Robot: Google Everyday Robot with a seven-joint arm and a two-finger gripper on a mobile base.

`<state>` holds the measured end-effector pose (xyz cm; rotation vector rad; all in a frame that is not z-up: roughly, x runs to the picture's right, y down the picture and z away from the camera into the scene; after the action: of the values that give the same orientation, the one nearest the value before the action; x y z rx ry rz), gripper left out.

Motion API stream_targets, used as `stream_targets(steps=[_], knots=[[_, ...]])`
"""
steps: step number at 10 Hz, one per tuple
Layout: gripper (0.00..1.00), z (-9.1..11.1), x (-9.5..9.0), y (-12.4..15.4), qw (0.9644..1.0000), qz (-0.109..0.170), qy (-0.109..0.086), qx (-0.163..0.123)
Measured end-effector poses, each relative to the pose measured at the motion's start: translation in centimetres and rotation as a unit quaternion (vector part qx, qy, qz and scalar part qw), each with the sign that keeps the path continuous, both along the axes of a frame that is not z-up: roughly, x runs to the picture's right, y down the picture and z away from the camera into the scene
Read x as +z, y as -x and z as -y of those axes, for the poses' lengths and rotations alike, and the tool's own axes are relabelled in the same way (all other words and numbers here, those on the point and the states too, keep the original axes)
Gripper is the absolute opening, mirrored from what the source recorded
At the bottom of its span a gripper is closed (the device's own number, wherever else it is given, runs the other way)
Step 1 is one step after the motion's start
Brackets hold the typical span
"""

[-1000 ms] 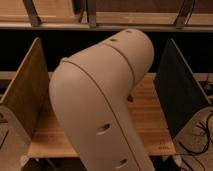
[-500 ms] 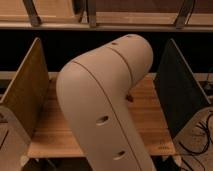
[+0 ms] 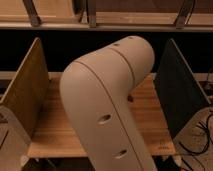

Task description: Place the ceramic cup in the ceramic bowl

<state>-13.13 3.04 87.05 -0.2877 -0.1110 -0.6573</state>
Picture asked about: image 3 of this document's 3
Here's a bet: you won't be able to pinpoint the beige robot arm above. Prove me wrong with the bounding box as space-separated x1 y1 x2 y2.
60 36 157 171

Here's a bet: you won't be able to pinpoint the right dark side panel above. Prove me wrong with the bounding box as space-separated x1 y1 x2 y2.
154 39 211 138

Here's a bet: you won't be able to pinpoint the small dark object behind arm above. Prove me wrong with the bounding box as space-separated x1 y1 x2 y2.
127 95 134 102

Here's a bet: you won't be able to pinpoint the black cables on right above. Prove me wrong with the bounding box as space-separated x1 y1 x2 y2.
178 109 213 171

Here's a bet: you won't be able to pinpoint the left wooden side panel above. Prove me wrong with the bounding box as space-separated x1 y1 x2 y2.
0 38 49 145

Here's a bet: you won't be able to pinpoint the wooden shelf with brackets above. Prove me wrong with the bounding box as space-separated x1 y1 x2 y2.
0 0 213 32

